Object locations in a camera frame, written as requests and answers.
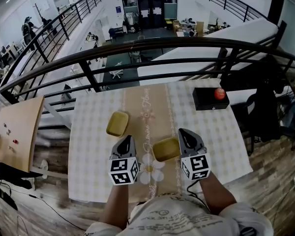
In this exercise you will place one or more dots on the black coat rack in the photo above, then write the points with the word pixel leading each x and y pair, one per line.
pixel 38 10

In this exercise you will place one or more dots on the black-framed glass door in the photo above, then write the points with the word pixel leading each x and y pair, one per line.
pixel 150 6

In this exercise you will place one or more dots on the black box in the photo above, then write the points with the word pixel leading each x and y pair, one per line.
pixel 204 99

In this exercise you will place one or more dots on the red apple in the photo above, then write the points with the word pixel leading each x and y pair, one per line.
pixel 220 94

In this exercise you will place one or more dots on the person's right forearm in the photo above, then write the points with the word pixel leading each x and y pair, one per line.
pixel 216 195

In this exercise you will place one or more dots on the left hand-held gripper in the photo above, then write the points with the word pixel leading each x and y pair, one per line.
pixel 121 172

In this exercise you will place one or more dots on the black laptop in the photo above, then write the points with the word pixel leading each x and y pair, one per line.
pixel 7 200

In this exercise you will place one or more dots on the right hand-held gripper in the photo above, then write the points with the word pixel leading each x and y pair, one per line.
pixel 196 167

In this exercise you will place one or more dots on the white office chair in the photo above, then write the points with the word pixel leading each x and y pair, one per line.
pixel 116 72

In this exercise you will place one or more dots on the curved black metal railing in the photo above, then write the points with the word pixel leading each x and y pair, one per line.
pixel 162 43

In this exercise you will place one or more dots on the straight black metal railing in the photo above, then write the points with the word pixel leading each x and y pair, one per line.
pixel 247 12
pixel 76 4

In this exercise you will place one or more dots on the person's left forearm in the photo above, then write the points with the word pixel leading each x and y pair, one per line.
pixel 115 205

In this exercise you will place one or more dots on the checkered beige flower tablecloth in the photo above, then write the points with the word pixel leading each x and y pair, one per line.
pixel 93 156

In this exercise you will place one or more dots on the blue wall sign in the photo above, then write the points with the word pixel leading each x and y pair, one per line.
pixel 118 9

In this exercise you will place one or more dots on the wooden side table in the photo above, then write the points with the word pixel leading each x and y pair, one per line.
pixel 19 122

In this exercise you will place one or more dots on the black office chair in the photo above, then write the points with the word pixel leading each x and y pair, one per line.
pixel 263 117

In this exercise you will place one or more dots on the person's white printed shirt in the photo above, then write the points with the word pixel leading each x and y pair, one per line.
pixel 177 217

